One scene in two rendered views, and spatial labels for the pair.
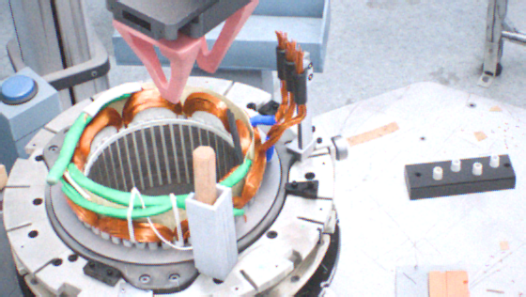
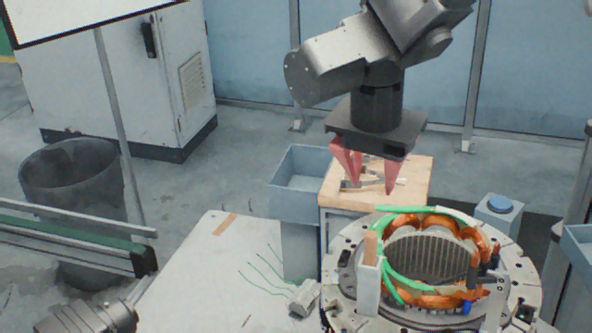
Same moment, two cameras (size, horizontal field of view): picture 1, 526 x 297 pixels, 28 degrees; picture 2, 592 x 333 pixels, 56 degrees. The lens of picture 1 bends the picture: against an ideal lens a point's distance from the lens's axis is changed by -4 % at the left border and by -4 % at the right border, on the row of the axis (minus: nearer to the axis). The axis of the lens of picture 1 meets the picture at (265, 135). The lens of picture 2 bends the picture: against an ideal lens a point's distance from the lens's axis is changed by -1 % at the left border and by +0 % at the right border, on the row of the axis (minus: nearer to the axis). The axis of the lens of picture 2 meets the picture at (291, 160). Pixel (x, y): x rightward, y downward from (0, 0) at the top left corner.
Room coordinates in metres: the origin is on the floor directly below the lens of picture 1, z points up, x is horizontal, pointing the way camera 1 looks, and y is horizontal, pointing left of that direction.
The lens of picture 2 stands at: (0.43, -0.48, 1.69)
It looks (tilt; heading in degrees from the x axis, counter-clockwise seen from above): 32 degrees down; 80
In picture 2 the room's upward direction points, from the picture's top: 3 degrees counter-clockwise
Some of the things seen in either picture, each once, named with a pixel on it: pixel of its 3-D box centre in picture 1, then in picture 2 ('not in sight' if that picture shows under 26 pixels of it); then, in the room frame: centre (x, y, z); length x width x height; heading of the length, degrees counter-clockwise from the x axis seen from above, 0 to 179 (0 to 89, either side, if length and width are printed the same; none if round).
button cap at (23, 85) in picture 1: (17, 86); (500, 203); (0.96, 0.29, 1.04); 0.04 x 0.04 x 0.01
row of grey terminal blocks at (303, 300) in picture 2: not in sight; (306, 297); (0.60, 0.37, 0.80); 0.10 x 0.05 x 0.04; 43
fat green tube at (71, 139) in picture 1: (85, 132); (422, 212); (0.75, 0.17, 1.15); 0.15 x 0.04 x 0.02; 149
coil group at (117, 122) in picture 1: (100, 132); (440, 226); (0.78, 0.16, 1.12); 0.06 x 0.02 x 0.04; 149
